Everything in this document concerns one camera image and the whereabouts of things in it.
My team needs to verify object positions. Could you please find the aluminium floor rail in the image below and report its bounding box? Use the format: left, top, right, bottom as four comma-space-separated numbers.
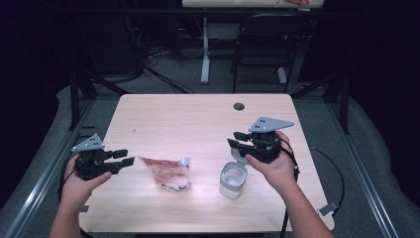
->
0, 98, 97, 238
325, 98, 401, 238

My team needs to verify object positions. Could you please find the clear pink snack bag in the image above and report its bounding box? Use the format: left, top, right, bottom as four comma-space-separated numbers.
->
138, 156, 192, 193

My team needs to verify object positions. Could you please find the bundle of floor cables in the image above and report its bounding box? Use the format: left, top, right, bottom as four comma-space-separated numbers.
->
125, 16, 195, 95

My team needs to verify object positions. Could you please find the person's right hand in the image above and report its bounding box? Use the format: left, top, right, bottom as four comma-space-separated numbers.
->
244, 130, 300, 196

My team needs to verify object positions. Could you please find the black metal stand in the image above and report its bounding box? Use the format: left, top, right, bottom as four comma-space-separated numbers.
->
68, 70, 130, 131
290, 70, 351, 135

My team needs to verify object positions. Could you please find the white desk foot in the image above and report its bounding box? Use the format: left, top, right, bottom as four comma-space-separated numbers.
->
276, 66, 288, 84

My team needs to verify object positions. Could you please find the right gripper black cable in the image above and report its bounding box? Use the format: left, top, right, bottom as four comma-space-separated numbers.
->
279, 138, 301, 238

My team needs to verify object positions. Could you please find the person's left hand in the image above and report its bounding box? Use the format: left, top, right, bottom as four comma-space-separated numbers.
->
60, 155, 113, 212

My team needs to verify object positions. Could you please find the black cable with grey plug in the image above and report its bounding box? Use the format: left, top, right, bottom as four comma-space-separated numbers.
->
308, 146, 346, 217

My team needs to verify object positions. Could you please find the light wooden desk top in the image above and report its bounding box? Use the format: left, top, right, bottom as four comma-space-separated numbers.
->
181, 0, 325, 9

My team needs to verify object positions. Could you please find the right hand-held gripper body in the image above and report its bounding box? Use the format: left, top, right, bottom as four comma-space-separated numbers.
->
240, 115, 295, 165

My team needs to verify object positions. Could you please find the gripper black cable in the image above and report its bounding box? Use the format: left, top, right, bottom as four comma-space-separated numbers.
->
279, 138, 301, 238
57, 158, 94, 238

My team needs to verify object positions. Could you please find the white desk leg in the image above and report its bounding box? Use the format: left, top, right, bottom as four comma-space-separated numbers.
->
200, 17, 212, 85

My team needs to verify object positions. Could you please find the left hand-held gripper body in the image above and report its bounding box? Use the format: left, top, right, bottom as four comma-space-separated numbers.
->
70, 133, 121, 181

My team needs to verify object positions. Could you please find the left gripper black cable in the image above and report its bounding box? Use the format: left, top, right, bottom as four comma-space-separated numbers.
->
57, 158, 94, 238

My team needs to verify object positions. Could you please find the black folding chair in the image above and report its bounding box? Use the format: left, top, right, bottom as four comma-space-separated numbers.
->
231, 13, 313, 94

